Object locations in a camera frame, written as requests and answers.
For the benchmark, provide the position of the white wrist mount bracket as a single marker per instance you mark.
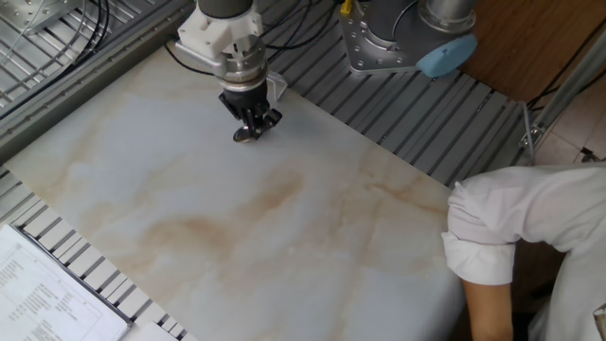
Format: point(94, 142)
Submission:
point(208, 35)

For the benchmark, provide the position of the aluminium frame post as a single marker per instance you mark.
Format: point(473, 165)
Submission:
point(568, 90)

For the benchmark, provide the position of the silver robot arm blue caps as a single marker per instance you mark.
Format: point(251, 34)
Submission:
point(445, 14)

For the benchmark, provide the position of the white shirt of person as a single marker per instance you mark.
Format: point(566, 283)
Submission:
point(535, 208)

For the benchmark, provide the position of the silver wrist flange coupling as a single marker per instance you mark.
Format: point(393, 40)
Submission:
point(244, 71)

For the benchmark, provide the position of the clear plastic corner bracket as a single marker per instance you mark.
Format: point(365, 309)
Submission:
point(278, 85)

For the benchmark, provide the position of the marble pattern board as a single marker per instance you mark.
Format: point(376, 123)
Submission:
point(237, 213)

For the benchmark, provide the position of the perforated aluminium mounting plate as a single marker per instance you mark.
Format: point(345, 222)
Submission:
point(28, 12)

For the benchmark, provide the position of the person's bare right forearm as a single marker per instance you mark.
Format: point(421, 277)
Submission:
point(487, 312)

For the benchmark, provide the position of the printed paper stack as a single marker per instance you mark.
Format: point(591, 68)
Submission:
point(42, 293)

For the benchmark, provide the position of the grey aluminium table rail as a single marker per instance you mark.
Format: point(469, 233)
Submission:
point(57, 102)

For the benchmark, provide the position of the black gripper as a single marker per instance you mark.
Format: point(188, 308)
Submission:
point(246, 104)

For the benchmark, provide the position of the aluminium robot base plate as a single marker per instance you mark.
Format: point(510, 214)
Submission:
point(360, 47)

